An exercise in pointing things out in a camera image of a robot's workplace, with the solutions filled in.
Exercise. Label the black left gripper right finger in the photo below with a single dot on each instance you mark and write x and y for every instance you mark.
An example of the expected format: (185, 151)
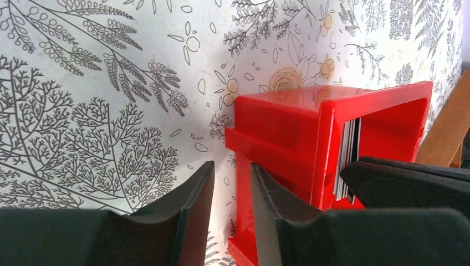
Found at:
(290, 231)

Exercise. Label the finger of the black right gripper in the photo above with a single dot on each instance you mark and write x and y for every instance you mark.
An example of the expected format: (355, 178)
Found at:
(383, 183)

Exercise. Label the stack of white cards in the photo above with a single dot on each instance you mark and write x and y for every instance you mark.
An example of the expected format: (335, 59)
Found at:
(348, 153)

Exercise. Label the red plastic bin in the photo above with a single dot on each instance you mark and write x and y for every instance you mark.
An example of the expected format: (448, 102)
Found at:
(296, 134)

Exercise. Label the floral table mat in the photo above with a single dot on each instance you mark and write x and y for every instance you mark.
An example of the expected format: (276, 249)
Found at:
(112, 104)

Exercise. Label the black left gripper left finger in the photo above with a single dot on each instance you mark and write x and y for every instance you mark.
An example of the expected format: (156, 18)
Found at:
(172, 230)

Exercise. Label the brown compartment organizer tray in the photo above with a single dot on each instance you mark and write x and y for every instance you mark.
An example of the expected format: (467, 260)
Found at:
(443, 144)

